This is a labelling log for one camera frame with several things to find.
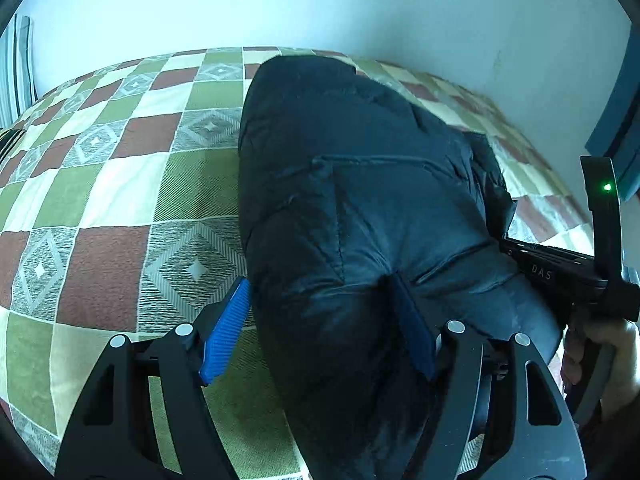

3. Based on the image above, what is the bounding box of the person's right hand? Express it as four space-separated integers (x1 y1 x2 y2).
561 320 639 420

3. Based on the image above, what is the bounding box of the black puffer jacket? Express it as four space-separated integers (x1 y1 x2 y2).
239 56 561 479

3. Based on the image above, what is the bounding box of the checkered patchwork bedspread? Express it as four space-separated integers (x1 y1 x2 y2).
1 47 593 479

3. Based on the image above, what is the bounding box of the yellow black striped pillow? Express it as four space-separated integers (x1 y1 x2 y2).
0 128 25 162

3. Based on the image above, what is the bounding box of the blue striped pillow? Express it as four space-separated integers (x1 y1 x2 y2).
0 14 37 129

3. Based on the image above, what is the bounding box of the blue curtain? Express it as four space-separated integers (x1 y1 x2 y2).
586 25 640 202

